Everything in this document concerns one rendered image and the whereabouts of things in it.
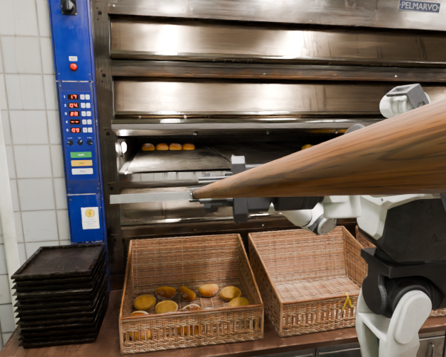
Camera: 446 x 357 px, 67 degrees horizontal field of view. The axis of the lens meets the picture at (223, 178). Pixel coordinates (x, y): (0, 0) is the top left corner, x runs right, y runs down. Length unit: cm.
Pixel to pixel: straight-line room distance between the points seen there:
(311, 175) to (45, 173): 161
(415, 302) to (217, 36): 132
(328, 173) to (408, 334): 91
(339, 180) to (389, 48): 189
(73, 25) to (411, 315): 159
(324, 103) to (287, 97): 20
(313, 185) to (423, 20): 203
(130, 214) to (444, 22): 191
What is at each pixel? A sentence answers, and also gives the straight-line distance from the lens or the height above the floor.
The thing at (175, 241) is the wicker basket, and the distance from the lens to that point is 172.
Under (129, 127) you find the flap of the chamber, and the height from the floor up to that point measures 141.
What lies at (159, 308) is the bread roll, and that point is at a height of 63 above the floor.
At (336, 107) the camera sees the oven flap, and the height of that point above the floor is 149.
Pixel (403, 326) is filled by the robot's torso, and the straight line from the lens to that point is 104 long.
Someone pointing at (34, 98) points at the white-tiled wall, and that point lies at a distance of 172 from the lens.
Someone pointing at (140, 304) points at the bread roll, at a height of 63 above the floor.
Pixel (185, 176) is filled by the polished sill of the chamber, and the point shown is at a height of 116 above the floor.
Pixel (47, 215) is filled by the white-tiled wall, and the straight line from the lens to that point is 178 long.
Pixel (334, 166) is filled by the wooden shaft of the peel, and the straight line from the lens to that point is 16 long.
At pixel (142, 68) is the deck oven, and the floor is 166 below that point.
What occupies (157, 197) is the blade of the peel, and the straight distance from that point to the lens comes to 112.
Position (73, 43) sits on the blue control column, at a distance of 166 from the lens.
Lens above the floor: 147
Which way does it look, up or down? 11 degrees down
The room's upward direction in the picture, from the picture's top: straight up
